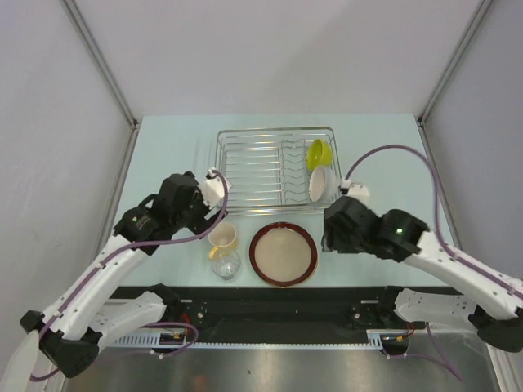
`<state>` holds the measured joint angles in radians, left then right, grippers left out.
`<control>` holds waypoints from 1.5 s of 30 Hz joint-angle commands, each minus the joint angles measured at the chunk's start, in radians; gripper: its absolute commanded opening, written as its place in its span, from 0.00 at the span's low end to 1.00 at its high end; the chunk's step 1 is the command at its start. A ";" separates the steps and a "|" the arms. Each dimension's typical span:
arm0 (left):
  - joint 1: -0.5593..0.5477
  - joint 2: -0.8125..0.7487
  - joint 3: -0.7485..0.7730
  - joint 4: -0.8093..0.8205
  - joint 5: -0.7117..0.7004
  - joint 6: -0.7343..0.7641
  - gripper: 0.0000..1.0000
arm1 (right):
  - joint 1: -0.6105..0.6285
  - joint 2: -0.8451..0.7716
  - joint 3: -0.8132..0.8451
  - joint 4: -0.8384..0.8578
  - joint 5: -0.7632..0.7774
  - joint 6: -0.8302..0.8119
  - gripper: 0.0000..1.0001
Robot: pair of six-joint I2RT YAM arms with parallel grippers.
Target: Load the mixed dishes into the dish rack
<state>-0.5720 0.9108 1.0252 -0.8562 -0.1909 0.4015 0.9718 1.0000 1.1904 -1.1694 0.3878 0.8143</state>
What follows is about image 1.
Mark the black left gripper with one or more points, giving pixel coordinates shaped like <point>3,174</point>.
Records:
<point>202,224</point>

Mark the metal wire dish rack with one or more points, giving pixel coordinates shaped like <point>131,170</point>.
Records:
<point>267,169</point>

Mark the yellow mug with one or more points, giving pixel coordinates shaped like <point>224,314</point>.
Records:
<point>224,240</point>

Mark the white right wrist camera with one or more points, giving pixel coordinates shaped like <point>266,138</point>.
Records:
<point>354,190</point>

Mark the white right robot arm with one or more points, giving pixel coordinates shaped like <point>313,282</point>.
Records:
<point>486,302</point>

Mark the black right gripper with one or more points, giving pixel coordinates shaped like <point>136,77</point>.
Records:
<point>337,243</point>

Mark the dark red rimmed plate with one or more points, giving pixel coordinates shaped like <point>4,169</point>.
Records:
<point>283,254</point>

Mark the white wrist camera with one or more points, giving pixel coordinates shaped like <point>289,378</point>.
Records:
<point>212,188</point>
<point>354,190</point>

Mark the white bowl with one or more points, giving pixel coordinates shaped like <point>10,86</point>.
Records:
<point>323,184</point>

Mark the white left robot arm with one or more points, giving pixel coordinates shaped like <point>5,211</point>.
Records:
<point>71,331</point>

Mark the light blue cable duct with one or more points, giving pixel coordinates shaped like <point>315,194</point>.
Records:
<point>174,339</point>

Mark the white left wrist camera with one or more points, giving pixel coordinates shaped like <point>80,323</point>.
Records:
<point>212,188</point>

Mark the clear glass cup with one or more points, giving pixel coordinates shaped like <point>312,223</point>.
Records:
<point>226,264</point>

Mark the yellow-green bowl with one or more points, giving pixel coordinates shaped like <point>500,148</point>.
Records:
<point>318,154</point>

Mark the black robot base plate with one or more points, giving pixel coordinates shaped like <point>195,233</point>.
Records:
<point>286,316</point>

